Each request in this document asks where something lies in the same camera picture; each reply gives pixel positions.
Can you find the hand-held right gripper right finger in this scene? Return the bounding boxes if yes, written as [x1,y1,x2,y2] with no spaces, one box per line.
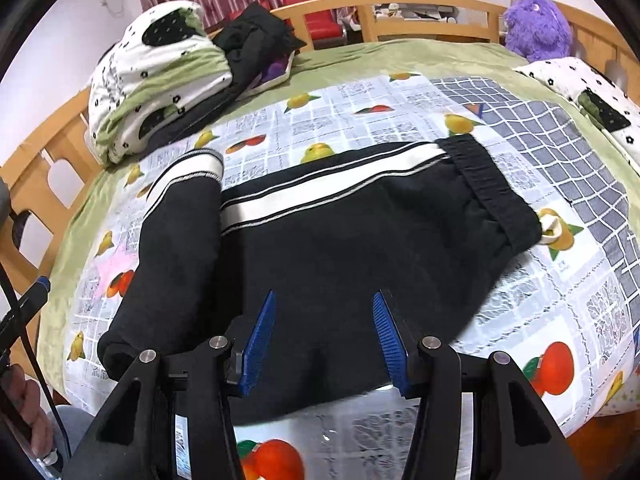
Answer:
[372,290,583,480]

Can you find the person's grey trousers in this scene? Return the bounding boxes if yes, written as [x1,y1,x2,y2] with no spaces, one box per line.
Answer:
[52,405,98,463]

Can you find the person's left hand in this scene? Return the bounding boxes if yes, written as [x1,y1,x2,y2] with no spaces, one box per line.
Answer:
[0,364,53,457]

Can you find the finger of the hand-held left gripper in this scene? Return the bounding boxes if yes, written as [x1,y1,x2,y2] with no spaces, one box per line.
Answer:
[10,276,52,331]

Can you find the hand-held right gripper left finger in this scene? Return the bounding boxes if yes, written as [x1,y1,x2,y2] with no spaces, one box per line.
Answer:
[62,289,278,480]

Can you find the black cable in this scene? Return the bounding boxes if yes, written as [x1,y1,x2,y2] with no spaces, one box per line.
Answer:
[0,255,71,466]

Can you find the black jacket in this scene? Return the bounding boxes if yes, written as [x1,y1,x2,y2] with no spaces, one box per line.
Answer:
[145,2,307,153]

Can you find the folded white floral quilt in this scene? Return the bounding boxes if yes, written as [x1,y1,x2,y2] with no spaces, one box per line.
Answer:
[87,1,235,165]

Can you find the dark cloth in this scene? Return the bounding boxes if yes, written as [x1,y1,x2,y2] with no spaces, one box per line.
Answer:
[9,210,27,253]

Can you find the wooden bed frame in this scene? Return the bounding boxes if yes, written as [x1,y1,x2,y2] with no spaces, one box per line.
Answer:
[0,0,640,480]

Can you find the white floral pillow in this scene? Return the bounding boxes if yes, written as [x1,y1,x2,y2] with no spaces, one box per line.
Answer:
[512,57,640,171]

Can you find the purple cloth item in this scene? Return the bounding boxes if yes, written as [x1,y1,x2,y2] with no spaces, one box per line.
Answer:
[257,52,296,93]

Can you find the purple plush toy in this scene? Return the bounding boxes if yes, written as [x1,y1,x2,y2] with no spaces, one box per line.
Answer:
[502,0,573,63]

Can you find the fruit print plastic tablecloth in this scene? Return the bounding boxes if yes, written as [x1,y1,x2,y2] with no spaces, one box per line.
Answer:
[65,72,640,480]

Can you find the black pants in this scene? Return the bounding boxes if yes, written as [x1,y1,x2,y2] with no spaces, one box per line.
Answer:
[97,132,543,426]

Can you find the grey checked cloth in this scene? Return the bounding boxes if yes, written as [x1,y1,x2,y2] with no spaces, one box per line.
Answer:
[432,76,640,306]

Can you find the green bed sheet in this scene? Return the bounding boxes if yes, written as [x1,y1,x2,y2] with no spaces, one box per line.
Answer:
[37,40,640,396]

